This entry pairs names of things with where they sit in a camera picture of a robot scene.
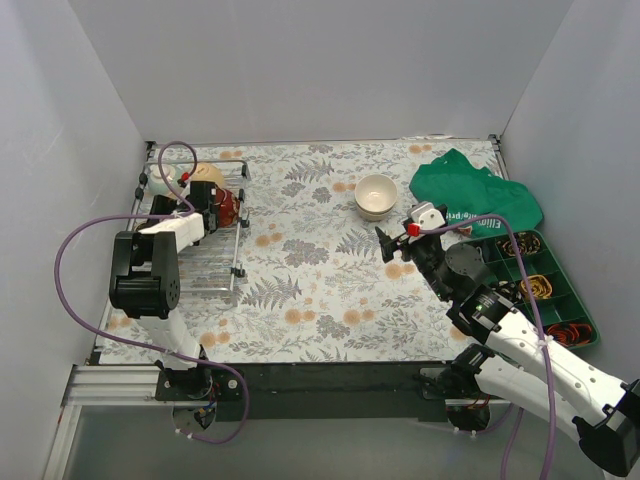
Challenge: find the beige bowl at rack back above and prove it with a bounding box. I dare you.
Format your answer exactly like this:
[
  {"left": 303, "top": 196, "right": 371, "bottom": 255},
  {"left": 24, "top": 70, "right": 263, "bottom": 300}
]
[{"left": 191, "top": 163, "right": 226, "bottom": 188}]

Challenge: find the floral table mat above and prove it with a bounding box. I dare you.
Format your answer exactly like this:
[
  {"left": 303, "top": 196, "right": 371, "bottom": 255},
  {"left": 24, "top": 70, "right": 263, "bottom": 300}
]
[{"left": 98, "top": 140, "right": 510, "bottom": 365}]

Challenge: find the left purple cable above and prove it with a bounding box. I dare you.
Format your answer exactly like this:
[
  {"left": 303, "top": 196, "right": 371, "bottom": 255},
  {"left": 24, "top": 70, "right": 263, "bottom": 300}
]
[{"left": 53, "top": 140, "right": 250, "bottom": 446}]

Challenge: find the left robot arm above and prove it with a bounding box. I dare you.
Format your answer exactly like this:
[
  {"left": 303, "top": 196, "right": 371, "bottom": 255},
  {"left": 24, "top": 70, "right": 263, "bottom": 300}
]
[{"left": 109, "top": 181, "right": 219, "bottom": 400}]

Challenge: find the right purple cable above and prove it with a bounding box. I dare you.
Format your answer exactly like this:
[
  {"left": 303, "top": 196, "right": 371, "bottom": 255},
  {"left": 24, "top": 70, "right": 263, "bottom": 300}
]
[{"left": 417, "top": 213, "right": 556, "bottom": 480}]

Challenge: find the tan bowl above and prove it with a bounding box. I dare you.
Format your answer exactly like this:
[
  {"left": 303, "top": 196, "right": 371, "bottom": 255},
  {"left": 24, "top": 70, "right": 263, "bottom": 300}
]
[{"left": 354, "top": 174, "right": 398, "bottom": 214}]

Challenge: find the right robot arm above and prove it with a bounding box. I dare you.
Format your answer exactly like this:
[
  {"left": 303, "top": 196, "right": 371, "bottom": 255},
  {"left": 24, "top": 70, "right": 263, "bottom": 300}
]
[{"left": 376, "top": 230, "right": 639, "bottom": 477}]

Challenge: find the aluminium frame rail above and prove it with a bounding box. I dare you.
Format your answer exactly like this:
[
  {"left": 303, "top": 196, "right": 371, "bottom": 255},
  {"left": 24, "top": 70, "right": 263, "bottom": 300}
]
[{"left": 42, "top": 362, "right": 626, "bottom": 480}]

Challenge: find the red patterned bowl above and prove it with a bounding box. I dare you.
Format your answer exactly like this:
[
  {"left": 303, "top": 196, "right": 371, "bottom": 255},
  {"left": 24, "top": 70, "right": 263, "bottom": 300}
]
[{"left": 214, "top": 188, "right": 240, "bottom": 228}]

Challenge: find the purple cable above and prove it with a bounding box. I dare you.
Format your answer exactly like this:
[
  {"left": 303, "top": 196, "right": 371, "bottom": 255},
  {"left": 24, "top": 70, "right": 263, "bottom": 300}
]
[
  {"left": 53, "top": 140, "right": 250, "bottom": 446},
  {"left": 417, "top": 213, "right": 556, "bottom": 480}
]

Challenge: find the green compartment tray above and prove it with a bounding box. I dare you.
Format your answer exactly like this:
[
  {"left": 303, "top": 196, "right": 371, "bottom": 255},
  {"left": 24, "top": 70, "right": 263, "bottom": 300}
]
[{"left": 468, "top": 230, "right": 600, "bottom": 350}]

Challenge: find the pale green bowl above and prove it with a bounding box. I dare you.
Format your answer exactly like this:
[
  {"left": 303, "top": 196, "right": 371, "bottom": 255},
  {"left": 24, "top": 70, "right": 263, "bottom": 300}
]
[{"left": 148, "top": 164, "right": 184, "bottom": 197}]

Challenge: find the green cloth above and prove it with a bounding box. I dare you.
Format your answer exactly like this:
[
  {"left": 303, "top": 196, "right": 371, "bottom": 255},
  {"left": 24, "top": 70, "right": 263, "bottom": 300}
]
[{"left": 409, "top": 148, "right": 543, "bottom": 232}]

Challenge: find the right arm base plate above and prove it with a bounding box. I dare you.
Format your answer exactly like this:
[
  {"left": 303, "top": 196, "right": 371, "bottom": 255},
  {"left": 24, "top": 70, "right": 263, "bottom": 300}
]
[{"left": 419, "top": 366, "right": 483, "bottom": 400}]

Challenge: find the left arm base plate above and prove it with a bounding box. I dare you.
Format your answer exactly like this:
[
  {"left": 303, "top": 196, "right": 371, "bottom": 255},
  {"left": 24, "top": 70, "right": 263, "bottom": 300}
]
[{"left": 154, "top": 367, "right": 244, "bottom": 402}]

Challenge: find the metal wire dish rack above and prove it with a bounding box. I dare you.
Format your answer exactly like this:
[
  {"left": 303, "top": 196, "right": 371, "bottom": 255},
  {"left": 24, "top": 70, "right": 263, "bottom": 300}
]
[{"left": 127, "top": 160, "right": 250, "bottom": 298}]

